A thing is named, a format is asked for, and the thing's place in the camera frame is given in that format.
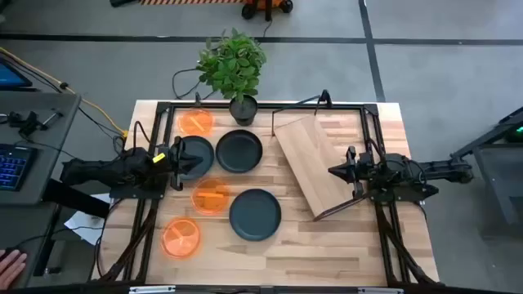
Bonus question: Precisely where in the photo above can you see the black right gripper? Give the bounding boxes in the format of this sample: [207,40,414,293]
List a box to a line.
[328,145,382,199]

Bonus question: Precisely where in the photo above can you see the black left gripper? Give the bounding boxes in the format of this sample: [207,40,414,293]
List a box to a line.
[163,136,204,192]

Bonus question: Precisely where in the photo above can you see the black round plate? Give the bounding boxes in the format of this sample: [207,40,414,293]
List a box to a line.
[178,135,216,181]
[215,129,264,174]
[228,188,283,242]

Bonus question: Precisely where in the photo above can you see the orange translucent plate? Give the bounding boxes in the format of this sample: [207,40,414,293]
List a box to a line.
[160,216,202,260]
[177,108,215,137]
[190,177,230,216]

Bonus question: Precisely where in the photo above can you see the black plant pot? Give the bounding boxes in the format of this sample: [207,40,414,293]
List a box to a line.
[228,95,259,127]

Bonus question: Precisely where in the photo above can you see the green leafy plant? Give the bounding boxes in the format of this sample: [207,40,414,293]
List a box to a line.
[195,27,268,104]

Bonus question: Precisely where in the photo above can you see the black flat bar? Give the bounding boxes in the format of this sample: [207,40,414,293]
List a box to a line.
[42,178,111,219]

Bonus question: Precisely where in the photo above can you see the white paper sheet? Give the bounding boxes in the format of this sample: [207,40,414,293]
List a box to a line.
[64,193,112,247]

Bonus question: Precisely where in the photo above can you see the grey side desk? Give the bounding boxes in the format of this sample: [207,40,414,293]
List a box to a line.
[0,202,63,289]
[0,91,82,206]

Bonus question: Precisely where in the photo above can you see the dark metal stand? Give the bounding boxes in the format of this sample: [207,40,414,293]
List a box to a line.
[450,106,523,240]

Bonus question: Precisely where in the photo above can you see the striped hazard barrier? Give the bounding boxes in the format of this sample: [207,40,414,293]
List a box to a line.
[140,0,246,7]

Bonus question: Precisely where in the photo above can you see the black tool on desk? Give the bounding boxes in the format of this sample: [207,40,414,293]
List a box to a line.
[0,109,65,139]

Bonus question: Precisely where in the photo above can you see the orange wheeled cart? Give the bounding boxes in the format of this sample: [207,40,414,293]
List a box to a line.
[240,0,294,21]

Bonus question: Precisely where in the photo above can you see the blue-lit keyboard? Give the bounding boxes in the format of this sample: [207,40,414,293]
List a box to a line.
[0,143,38,193]

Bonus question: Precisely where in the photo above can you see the blue-screen monitor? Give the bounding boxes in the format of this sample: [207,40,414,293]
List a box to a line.
[0,56,34,91]

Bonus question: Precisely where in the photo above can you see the person's hand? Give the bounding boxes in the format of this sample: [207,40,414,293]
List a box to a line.
[0,249,29,290]

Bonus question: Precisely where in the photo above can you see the black looped cable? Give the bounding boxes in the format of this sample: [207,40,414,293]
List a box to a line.
[171,67,217,101]

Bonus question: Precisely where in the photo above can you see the black metal table frame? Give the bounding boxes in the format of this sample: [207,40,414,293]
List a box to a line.
[96,100,443,287]

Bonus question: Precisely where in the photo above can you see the black cable bundle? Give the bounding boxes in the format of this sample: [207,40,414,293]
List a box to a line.
[375,202,440,286]
[96,198,161,283]

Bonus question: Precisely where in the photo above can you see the yellow cable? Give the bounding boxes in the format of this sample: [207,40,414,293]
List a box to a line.
[0,46,129,137]

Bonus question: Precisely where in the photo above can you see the silver clamp bracket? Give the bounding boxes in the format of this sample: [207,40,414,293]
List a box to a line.
[357,287,405,294]
[128,285,177,294]

